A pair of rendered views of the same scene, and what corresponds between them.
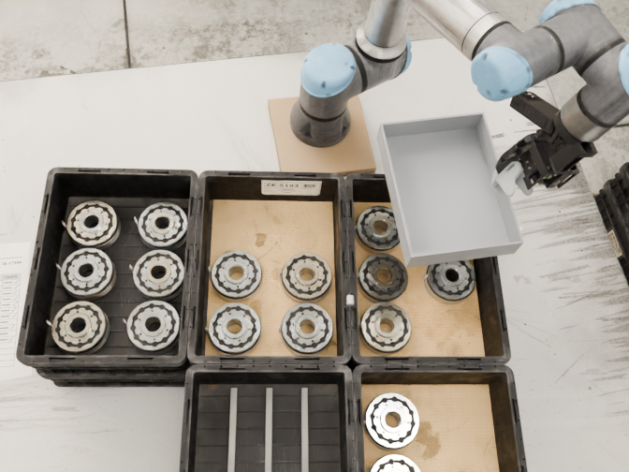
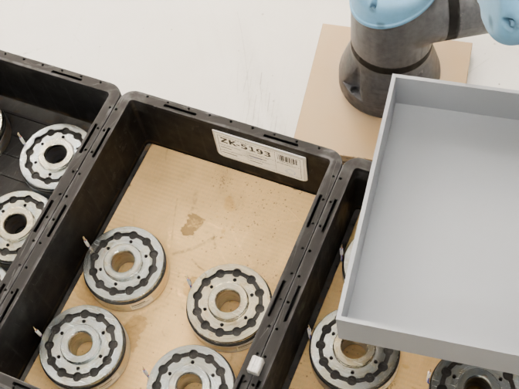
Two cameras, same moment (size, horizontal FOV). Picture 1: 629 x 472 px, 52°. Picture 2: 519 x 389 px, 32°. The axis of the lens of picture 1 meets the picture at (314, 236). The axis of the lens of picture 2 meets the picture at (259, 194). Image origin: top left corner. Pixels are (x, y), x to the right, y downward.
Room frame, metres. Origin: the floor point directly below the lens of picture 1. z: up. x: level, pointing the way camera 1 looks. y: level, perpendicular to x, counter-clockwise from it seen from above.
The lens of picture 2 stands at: (0.22, -0.32, 1.85)
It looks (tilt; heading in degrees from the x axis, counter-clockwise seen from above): 61 degrees down; 43
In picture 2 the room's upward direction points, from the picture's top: 12 degrees counter-clockwise
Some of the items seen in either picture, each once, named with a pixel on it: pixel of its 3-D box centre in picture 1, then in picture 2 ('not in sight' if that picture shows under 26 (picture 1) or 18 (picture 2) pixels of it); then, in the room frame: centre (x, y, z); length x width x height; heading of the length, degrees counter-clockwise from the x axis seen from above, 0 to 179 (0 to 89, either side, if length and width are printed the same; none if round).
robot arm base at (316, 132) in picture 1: (321, 110); (390, 56); (0.94, 0.03, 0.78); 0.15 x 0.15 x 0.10
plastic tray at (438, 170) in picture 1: (446, 187); (470, 218); (0.61, -0.22, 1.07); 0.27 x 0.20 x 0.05; 18
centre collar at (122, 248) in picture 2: (236, 272); (123, 262); (0.46, 0.14, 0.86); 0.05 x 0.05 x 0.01
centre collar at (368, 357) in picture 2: (384, 275); (354, 346); (0.50, -0.15, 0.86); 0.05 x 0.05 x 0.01
